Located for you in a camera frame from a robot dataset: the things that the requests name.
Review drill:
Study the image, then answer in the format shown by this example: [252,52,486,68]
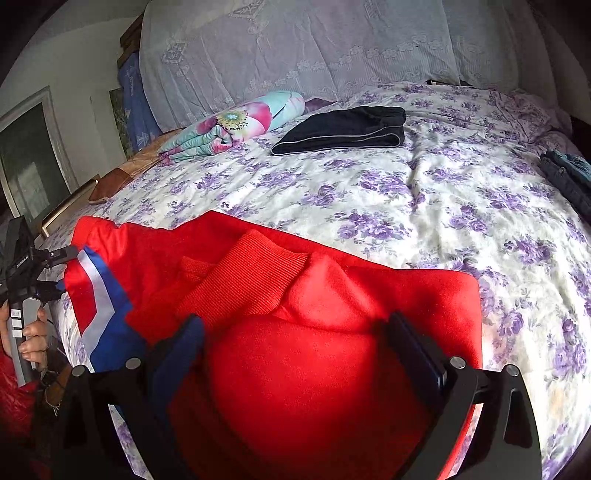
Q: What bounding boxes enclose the wooden bed rail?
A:
[41,174,100,238]

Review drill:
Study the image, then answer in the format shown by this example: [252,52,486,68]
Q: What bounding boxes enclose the folded black pants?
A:
[270,106,407,157]

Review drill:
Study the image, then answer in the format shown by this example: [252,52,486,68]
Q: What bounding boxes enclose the purple floral bedsheet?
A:
[41,83,591,480]

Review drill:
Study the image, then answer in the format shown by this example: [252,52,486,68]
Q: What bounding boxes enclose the dark blue jeans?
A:
[539,150,591,210]

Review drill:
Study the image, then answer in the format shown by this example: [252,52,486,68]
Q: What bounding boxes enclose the folded teal pink floral quilt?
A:
[159,91,306,163]

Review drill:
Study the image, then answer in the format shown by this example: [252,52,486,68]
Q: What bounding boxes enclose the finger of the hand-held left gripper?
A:
[34,279,68,302]
[44,244,80,269]

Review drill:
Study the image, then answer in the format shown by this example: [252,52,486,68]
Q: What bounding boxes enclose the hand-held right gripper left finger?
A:
[60,315,206,480]

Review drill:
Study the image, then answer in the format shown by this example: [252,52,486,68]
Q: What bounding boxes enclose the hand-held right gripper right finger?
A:
[386,312,542,480]

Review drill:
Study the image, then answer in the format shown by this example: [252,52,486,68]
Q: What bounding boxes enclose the red white blue jacket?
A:
[62,210,483,480]

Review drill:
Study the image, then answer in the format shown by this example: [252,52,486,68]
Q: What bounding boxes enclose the green patterned cloth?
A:
[108,88,133,160]

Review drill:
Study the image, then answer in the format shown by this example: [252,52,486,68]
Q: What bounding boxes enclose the brown orange blanket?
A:
[88,129,185,206]

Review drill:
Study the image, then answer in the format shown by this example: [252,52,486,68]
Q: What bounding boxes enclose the blue floral pillow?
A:
[117,51,162,155]

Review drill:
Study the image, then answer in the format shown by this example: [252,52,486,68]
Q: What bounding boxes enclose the white framed window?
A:
[0,87,79,222]

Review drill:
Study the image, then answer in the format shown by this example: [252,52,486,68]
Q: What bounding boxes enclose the person's left hand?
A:
[0,305,51,371]

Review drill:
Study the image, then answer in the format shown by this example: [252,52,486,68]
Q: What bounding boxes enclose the wooden headboard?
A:
[119,14,145,66]

